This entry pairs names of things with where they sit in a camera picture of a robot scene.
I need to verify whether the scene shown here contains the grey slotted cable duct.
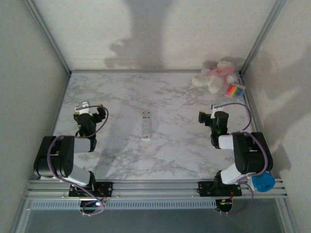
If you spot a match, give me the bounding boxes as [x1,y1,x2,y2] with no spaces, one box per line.
[31,199,218,211]

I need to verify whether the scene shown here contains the rainbow coloured pack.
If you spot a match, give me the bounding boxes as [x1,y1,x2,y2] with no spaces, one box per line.
[225,82,246,100]

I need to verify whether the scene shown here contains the aluminium frame post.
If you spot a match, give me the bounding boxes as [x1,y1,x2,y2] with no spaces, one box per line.
[23,0,71,75]
[239,0,287,76]

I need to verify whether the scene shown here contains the white remote control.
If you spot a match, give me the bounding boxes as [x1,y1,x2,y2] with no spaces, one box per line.
[141,109,152,141]

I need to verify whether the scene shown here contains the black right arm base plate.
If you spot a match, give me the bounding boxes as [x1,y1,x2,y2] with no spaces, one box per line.
[198,181,243,197]

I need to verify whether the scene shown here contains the aluminium side frame rail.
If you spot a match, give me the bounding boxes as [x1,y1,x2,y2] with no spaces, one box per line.
[239,74,264,136]

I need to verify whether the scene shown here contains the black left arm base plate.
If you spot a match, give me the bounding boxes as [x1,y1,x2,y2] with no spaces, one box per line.
[69,181,114,198]

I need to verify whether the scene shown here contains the circuit board with green light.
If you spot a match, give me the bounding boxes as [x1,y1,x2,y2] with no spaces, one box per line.
[216,198,234,214]
[80,198,105,214]

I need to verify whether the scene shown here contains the white pink plush toy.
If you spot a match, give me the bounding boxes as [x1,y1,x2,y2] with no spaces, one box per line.
[191,59,238,95]

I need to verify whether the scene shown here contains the thin aluminium frame rail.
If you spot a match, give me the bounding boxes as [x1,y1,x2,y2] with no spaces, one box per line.
[69,69,241,74]

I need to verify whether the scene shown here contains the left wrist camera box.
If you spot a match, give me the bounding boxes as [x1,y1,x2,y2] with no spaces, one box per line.
[75,101,91,115]

